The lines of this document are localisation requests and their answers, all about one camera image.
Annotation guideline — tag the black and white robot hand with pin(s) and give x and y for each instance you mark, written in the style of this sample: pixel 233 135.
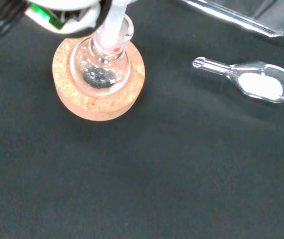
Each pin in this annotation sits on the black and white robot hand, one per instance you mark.
pixel 64 17

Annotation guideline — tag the small glass round-bottom flask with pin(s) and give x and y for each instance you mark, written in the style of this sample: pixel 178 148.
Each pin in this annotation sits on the small glass round-bottom flask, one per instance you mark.
pixel 99 74

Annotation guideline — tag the clear acrylic funnel stand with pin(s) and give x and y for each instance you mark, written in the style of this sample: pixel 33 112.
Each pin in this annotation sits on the clear acrylic funnel stand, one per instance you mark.
pixel 256 15

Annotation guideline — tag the glass weighing funnel with powder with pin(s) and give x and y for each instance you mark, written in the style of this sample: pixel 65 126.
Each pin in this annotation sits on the glass weighing funnel with powder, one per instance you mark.
pixel 261 83

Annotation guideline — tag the black cloth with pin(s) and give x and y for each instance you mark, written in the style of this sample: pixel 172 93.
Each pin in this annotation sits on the black cloth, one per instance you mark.
pixel 141 174

